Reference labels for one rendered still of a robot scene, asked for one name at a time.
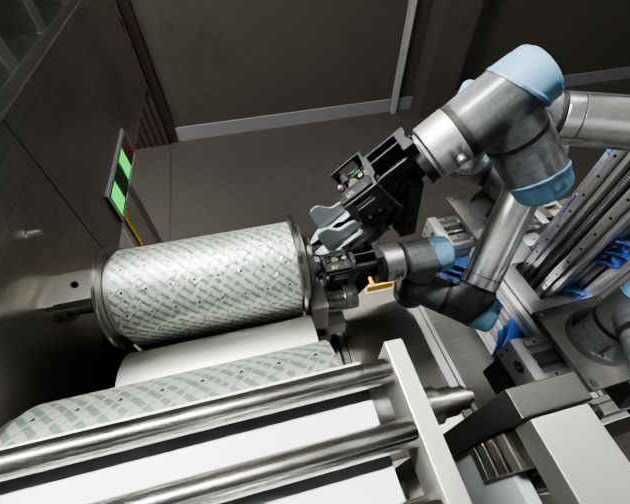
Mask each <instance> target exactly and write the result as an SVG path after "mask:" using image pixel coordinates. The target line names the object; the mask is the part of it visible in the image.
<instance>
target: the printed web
mask: <svg viewBox="0 0 630 504"><path fill-rule="evenodd" d="M107 289H108V297H109V302H110V306H111V310H112V313H113V316H114V318H115V321H116V323H117V325H118V327H119V328H120V330H121V331H122V332H123V334H124V335H126V336H127V337H128V338H129V339H130V340H131V341H132V342H134V343H135V344H136V345H137V346H138V347H139V348H141V349H142V350H147V349H152V348H157V347H161V346H166V345H171V344H175V343H180V342H185V341H189V340H194V339H199V338H204V337H208V336H213V335H218V334H222V333H227V332H232V331H236V330H241V329H246V328H251V327H255V326H260V325H265V324H269V323H274V322H279V321H283V320H288V319H293V318H298V317H302V316H303V308H302V291H301V283H300V276H299V270H298V265H297V259H296V254H295V249H294V245H293V241H292V237H291V233H290V229H289V226H288V224H287V222H283V223H277V224H271V225H265V226H259V227H253V228H247V229H241V230H235V231H230V232H224V233H218V234H212V235H206V236H200V237H194V238H188V239H182V240H176V241H171V242H165V243H159V244H153V245H147V246H141V247H135V248H129V249H123V250H118V251H116V252H115V253H114V254H113V255H112V257H111V259H110V262H109V266H108V273H107ZM336 367H340V365H339V362H338V360H337V357H336V355H335V353H334V351H333V349H332V347H331V345H330V343H329V342H328V341H327V340H323V341H319V342H314V343H310V344H305V345H301V346H297V347H292V348H288V349H283V350H279V351H274V352H270V353H266V354H261V355H257V356H252V357H248V358H243V359H239V360H235V361H230V362H226V363H221V364H217V365H212V366H208V367H204V368H199V369H195V370H190V371H186V372H181V373H177V374H173V375H168V376H164V377H159V378H155V379H150V380H146V381H142V382H137V383H133V384H128V385H124V386H119V387H115V388H110V389H106V390H102V391H97V392H93V393H88V394H84V395H79V396H75V397H71V398H66V399H62V400H57V401H53V402H48V403H44V404H41V405H38V406H35V407H33V408H31V409H30V410H28V411H26V412H25V413H23V414H22V415H21V416H19V417H18V418H17V419H16V420H15V421H14V422H13V423H12V424H11V425H10V426H9V427H8V428H7V429H6V430H5V431H4V432H3V433H2V435H1V436H0V448H2V447H6V446H10V445H15V444H19V443H23V442H27V441H31V440H35V439H40V438H44V437H48V436H52V435H56V434H61V433H65V432H69V431H73V430H77V429H81V428H86V427H90V426H94V425H98V424H102V423H107V422H111V421H115V420H119V419H123V418H127V417H132V416H136V415H140V414H144V413H148V412H152V411H157V410H161V409H165V408H169V407H173V406H178V405H182V404H186V403H190V402H194V401H198V400H203V399H207V398H211V397H215V396H219V395H224V394H228V393H232V392H236V391H240V390H244V389H249V388H253V387H257V386H261V385H265V384H269V383H274V382H278V381H282V380H286V379H290V378H295V377H299V376H303V375H307V374H311V373H315V372H320V371H324V370H328V369H332V368H336Z"/></svg>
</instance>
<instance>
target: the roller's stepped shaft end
mask: <svg viewBox="0 0 630 504"><path fill-rule="evenodd" d="M423 390H424V392H425V394H426V397H427V399H428V401H429V404H430V406H431V408H432V411H433V413H434V415H435V418H436V420H437V422H438V425H442V424H445V423H446V419H448V418H451V417H455V416H458V415H460V414H461V411H462V410H466V409H470V408H471V406H472V403H473V402H475V397H474V394H473V392H472V391H471V390H470V389H469V388H467V389H465V388H464V387H463V386H462V385H460V386H456V387H451V386H449V385H446V386H442V387H438V388H434V387H433V386H427V387H423Z"/></svg>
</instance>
